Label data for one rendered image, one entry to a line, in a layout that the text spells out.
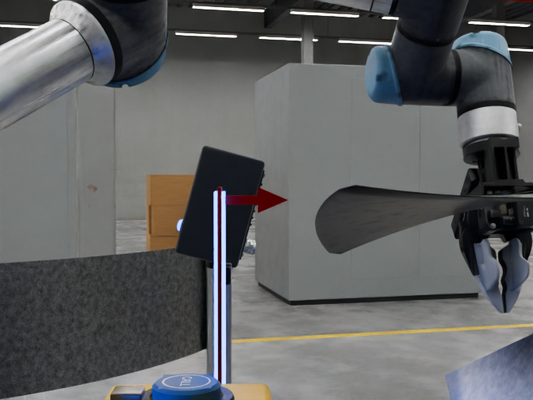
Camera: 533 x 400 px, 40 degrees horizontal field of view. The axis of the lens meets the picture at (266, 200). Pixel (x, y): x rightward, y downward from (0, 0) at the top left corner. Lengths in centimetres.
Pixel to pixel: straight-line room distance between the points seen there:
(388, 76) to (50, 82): 41
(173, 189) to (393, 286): 295
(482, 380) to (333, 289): 627
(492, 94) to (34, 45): 57
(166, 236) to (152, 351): 617
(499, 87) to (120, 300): 172
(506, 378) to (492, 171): 31
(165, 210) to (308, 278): 244
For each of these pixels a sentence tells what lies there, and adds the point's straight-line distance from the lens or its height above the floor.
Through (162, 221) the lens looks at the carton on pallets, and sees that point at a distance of 869.
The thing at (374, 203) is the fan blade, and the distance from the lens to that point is 64.
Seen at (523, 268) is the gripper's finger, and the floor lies 109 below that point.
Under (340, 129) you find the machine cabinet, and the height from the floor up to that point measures 164.
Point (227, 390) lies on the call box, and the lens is 45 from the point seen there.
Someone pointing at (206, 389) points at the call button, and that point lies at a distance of 43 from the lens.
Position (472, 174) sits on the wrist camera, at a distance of 100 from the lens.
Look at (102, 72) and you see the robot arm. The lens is 97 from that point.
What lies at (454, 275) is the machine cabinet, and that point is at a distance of 746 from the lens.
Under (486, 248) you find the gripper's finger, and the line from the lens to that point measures 95.
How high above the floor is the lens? 120
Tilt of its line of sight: 2 degrees down
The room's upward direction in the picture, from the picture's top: straight up
